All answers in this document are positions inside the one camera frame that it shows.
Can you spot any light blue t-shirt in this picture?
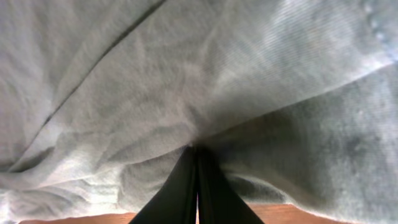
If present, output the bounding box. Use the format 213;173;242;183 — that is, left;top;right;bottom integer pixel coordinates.
1;0;397;223

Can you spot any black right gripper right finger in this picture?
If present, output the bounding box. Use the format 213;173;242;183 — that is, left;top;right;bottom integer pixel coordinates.
197;149;263;224

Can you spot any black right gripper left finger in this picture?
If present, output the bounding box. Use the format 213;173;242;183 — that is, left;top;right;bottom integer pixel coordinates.
130;147;197;224

